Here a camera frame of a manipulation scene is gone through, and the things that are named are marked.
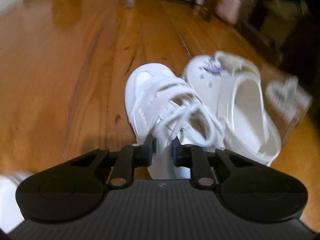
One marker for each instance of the white lace sneaker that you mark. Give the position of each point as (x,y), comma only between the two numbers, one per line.
(159,103)
(11,216)

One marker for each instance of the white clog with charms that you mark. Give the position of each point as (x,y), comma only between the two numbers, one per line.
(237,102)

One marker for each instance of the tan fleece boot left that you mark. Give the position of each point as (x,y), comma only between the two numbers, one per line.
(287,104)

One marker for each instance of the pink bag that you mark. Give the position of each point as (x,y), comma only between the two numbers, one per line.
(229,10)

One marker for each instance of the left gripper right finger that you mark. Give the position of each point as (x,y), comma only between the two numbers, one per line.
(194,158)

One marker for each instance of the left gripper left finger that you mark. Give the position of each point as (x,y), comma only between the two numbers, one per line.
(124,162)

